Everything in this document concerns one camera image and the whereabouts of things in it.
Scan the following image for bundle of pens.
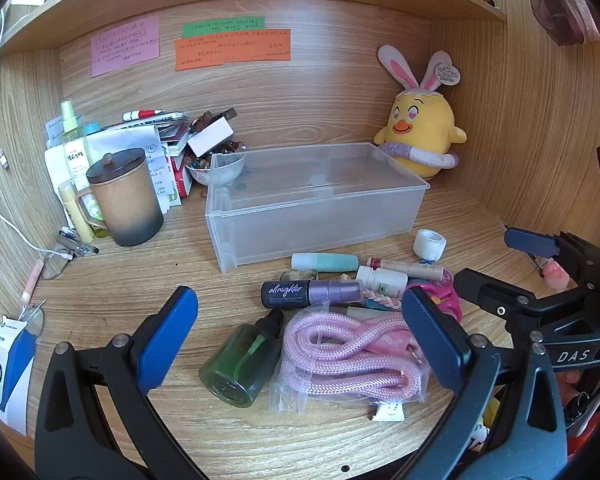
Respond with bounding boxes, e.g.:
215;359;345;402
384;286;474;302
59;227;100;257

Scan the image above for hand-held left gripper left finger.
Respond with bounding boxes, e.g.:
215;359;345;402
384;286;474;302
34;286;206;480

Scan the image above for white bowl of beads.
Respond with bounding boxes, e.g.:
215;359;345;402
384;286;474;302
185;152;247;188

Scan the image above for eyeglasses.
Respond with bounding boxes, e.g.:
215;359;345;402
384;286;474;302
19;249;75;343

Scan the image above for white cardboard box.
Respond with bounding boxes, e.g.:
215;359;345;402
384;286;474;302
187;117;235;158

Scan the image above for blue and white box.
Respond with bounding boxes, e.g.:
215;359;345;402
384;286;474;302
0;316;36;433

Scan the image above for peach tube with pink cap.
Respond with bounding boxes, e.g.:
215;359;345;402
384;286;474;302
366;257;453;278

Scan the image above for white paper stack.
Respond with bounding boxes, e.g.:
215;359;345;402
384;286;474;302
44;117;181;211

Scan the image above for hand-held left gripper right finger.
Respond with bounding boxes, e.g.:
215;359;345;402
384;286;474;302
401;287;568;480

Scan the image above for teal and white tube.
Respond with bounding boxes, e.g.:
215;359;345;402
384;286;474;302
291;252;359;272

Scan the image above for pale yellow tube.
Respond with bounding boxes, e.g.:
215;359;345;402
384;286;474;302
57;180;96;242

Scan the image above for pink paper note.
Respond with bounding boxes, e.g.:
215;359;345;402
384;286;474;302
91;15;160;78

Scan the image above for orange paper note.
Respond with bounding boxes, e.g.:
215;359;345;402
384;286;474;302
174;27;292;72

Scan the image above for purple spray bottle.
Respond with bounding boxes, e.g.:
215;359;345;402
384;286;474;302
260;279;363;310

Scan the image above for braided pastel bracelet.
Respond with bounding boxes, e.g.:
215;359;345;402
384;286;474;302
362;287;406;311

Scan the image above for pink paw toy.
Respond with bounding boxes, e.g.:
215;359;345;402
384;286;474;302
540;257;570;288

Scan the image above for orange cloth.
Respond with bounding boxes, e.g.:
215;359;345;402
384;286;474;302
552;367;600;458

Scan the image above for pink scissors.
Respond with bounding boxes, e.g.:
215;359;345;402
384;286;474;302
405;275;463;321

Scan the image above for long white cable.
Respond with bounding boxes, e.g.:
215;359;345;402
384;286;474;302
0;167;76;261

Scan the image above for pink pen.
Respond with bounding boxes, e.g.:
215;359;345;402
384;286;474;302
21;260;45;306

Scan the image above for pink rope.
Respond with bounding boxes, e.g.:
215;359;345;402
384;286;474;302
269;305;428;416

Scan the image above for yellow chick plush toy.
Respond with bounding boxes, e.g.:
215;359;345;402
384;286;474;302
372;44;467;181

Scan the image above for green glass bottle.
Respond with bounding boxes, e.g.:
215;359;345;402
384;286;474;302
198;309;285;407

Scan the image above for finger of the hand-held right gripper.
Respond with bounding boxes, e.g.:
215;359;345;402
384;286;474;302
504;228;600;286
452;269;576;318

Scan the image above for white pill bottle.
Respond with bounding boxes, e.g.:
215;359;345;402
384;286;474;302
356;266;409;297

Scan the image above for yellow printed clothing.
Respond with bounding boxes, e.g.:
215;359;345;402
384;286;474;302
467;385;506;456

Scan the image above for white bandage roll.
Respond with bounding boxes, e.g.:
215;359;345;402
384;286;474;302
413;229;448;262

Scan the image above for green paper note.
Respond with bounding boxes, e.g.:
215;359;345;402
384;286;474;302
182;16;266;38

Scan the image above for yellow-green spray bottle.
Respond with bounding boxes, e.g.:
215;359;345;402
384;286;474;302
60;100;92;176

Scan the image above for maroon cloth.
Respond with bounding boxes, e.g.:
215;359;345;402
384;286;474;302
525;0;600;45

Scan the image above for brown lidded mug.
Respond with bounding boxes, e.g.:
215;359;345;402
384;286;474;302
76;148;165;247

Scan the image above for clear plastic storage box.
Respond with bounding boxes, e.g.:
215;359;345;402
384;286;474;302
205;142;431;275

